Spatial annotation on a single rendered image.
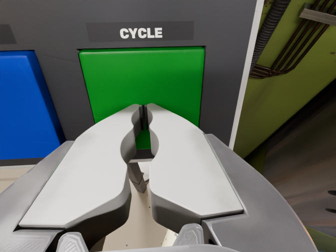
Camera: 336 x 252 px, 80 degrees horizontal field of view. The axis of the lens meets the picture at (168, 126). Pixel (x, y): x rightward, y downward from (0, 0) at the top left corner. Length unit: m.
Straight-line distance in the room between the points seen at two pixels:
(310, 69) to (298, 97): 0.08
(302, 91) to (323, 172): 0.18
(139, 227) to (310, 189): 0.83
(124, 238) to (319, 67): 1.02
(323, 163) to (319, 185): 0.04
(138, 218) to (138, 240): 0.09
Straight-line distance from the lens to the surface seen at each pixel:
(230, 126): 0.16
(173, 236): 0.48
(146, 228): 1.13
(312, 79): 0.51
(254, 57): 0.45
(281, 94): 0.55
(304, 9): 0.40
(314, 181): 0.50
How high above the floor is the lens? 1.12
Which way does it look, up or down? 63 degrees down
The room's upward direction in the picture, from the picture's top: 3 degrees clockwise
